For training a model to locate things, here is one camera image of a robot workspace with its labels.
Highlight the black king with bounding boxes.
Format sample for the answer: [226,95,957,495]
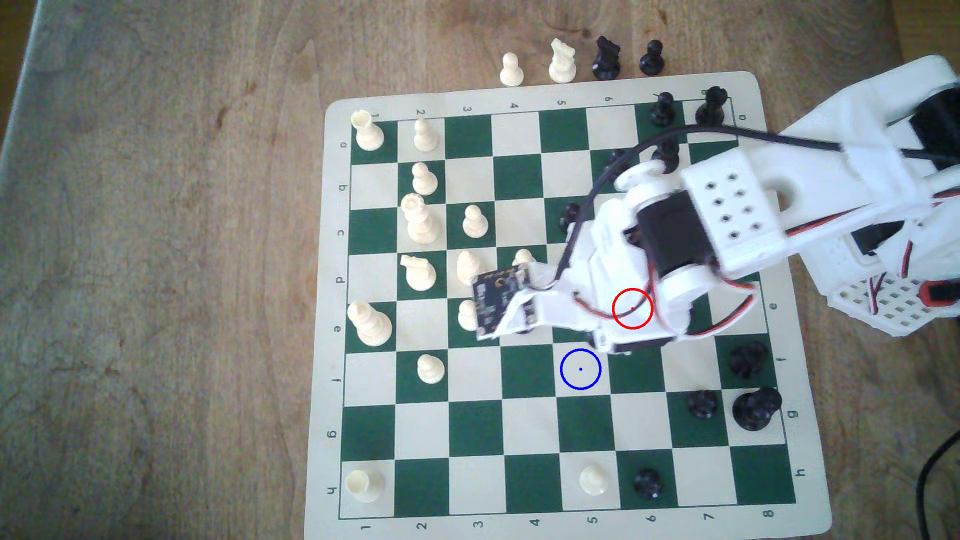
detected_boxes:
[732,386,783,432]

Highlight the black camera cable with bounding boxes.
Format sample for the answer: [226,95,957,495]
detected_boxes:
[525,124,845,294]

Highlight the black rook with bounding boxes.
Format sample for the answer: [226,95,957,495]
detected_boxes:
[695,85,729,127]

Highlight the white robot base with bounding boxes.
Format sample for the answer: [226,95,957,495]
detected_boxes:
[798,221,912,301]

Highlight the white perforated base plate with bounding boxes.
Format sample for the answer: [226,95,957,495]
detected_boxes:
[826,266,960,337]

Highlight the white rook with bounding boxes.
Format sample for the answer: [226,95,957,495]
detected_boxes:
[345,469,386,504]
[351,109,386,152]

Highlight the red and black clamp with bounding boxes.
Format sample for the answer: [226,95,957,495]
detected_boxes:
[921,279,960,307]

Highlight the white bishop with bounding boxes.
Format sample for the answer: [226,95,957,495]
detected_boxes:
[456,249,485,287]

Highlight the green and cream chessboard mat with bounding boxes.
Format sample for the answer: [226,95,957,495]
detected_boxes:
[303,71,834,540]

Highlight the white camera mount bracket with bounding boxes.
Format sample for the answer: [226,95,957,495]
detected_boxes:
[496,285,595,336]

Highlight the black camera circuit board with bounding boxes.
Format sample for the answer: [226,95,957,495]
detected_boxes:
[472,266,537,340]

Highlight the white queen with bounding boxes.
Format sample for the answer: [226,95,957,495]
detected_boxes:
[400,192,442,245]

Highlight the black bishop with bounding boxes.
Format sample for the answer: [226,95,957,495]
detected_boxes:
[651,139,681,174]
[729,341,771,380]

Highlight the white knight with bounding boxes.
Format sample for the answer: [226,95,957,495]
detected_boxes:
[399,254,438,293]
[548,38,578,84]

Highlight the black knight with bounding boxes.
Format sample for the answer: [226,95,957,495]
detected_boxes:
[591,36,622,81]

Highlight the white king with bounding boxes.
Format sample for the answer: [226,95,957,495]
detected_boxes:
[347,300,394,348]

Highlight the red white black servo wires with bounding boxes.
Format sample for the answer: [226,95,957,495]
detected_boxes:
[573,187,960,342]

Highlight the black power cable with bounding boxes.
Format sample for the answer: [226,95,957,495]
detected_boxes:
[916,435,960,540]

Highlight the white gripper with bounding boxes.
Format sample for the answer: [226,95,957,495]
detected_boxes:
[556,187,695,355]

